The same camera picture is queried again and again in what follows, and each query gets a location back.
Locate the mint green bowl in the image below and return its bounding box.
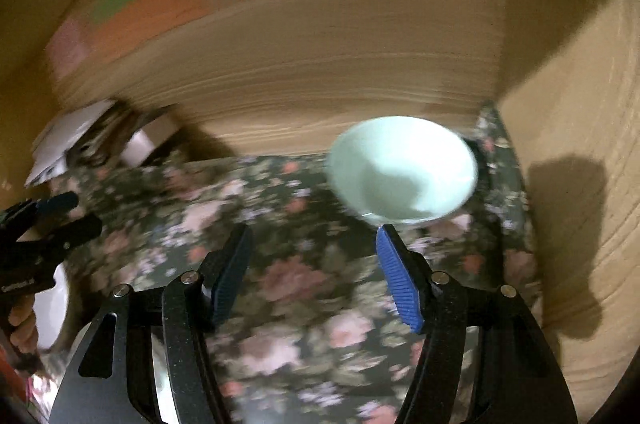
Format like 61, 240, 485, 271
326, 116, 480, 227

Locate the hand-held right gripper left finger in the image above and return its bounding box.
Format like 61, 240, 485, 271
50, 224, 253, 424

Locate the pink paper sheet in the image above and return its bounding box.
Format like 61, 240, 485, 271
45, 16, 94, 82

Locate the person's left hand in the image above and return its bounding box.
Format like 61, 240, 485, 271
9, 291, 41, 356

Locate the stack of papers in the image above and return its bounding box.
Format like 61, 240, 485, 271
25, 98, 122, 187

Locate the orange paper sheet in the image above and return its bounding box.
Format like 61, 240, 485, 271
89, 0, 209, 65

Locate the small cardboard box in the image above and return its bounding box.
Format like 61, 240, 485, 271
120, 106, 182, 167

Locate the floral green cloth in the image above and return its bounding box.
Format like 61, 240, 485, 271
25, 101, 545, 424

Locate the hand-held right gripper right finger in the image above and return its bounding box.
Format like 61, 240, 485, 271
376, 225, 578, 424

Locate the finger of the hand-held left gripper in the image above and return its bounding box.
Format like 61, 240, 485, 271
0, 191, 80, 235
15, 215, 103, 265

